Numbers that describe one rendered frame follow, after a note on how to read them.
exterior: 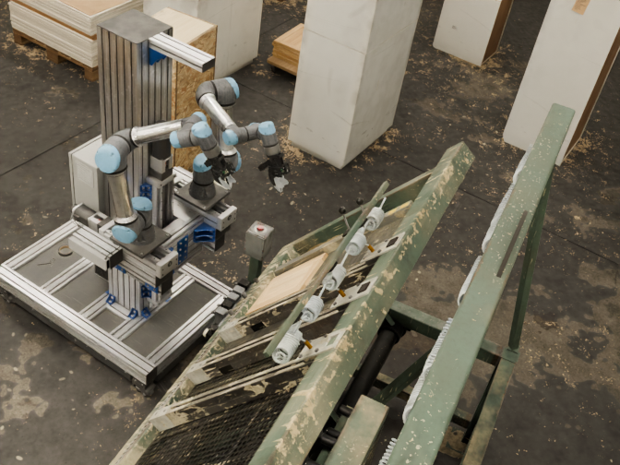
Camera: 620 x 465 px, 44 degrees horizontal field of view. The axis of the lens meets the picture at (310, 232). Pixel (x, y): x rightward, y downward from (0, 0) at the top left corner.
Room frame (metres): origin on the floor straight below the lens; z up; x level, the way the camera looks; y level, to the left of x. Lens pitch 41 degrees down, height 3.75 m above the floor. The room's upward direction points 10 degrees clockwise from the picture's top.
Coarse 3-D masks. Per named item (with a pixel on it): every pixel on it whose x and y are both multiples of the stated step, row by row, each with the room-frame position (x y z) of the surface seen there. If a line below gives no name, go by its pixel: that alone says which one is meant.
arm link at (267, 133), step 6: (258, 126) 3.12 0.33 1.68; (264, 126) 3.10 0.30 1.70; (270, 126) 3.11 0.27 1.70; (258, 132) 3.12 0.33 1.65; (264, 132) 3.09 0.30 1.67; (270, 132) 3.10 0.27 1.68; (264, 138) 3.09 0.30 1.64; (270, 138) 3.09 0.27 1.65; (276, 138) 3.11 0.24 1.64; (264, 144) 3.08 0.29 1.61; (270, 144) 3.08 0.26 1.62; (276, 144) 3.09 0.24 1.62
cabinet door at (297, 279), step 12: (312, 264) 2.80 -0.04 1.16; (288, 276) 2.83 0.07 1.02; (300, 276) 2.73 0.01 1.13; (312, 276) 2.67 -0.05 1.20; (276, 288) 2.75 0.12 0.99; (288, 288) 2.66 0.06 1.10; (300, 288) 2.56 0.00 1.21; (264, 300) 2.68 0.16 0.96; (276, 300) 2.58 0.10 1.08; (252, 312) 2.62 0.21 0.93
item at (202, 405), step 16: (304, 352) 1.72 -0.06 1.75; (320, 352) 1.67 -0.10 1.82; (272, 368) 1.79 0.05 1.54; (288, 368) 1.73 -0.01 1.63; (304, 368) 1.70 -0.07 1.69; (240, 384) 1.81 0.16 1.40; (256, 384) 1.75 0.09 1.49; (272, 384) 1.74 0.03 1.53; (288, 384) 1.72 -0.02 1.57; (192, 400) 1.88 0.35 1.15; (208, 400) 1.82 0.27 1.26; (224, 400) 1.79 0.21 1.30; (240, 400) 1.77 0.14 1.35; (160, 416) 1.88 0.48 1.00; (176, 416) 1.86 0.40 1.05; (192, 416) 1.84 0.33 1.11
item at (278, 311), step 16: (400, 240) 2.24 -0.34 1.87; (368, 256) 2.24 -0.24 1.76; (352, 272) 2.27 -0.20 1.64; (368, 272) 2.24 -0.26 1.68; (320, 288) 2.30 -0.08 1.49; (272, 304) 2.41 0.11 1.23; (288, 304) 2.34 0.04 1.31; (240, 320) 2.45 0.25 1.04; (256, 320) 2.39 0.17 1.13; (272, 320) 2.36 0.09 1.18; (224, 336) 2.43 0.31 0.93; (240, 336) 2.41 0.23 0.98
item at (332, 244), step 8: (408, 208) 2.76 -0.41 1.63; (392, 216) 2.78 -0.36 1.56; (400, 216) 2.77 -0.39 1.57; (384, 224) 2.79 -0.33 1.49; (368, 232) 2.81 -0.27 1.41; (336, 240) 2.87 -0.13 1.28; (320, 248) 2.88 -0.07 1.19; (328, 248) 2.86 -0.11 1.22; (336, 248) 2.85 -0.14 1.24; (304, 256) 2.90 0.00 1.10; (312, 256) 2.89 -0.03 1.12; (288, 264) 2.94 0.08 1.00; (296, 264) 2.91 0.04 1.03; (280, 272) 2.94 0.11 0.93
